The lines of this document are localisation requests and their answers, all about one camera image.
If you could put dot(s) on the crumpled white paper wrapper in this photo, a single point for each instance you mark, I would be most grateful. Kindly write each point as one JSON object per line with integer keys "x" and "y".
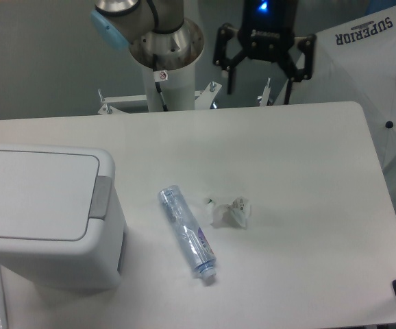
{"x": 233, "y": 215}

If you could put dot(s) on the white umbrella with lettering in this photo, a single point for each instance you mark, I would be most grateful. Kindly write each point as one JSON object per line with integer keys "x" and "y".
{"x": 356, "y": 61}

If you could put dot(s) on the silver blue-capped robot arm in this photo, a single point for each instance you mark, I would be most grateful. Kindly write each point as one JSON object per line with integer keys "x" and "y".
{"x": 126, "y": 21}

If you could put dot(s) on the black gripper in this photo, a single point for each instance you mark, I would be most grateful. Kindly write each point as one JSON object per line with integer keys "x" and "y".
{"x": 266, "y": 34}

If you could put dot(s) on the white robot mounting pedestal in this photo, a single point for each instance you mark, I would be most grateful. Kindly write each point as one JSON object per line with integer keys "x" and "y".
{"x": 167, "y": 63}

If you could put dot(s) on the crushed clear plastic bottle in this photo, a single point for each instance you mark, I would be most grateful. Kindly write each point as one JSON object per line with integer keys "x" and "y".
{"x": 190, "y": 237}

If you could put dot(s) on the white push-lid trash can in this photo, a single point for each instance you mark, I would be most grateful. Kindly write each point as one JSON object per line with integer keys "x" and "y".
{"x": 61, "y": 222}

